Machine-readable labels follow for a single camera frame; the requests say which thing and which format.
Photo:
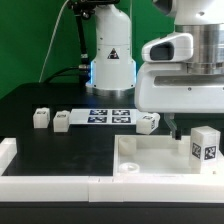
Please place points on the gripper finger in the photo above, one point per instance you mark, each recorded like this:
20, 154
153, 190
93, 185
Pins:
170, 121

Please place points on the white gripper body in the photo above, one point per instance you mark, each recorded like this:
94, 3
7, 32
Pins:
168, 88

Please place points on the white square tabletop with sockets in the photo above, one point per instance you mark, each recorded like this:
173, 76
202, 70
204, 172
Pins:
157, 154

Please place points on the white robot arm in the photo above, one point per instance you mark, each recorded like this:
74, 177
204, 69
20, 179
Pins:
114, 71

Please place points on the white plate with AprilTags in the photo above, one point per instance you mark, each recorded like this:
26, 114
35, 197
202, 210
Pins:
104, 116

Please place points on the white U-shaped obstacle fence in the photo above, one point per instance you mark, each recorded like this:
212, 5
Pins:
196, 188

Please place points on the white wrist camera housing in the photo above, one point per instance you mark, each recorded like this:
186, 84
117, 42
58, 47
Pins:
175, 47

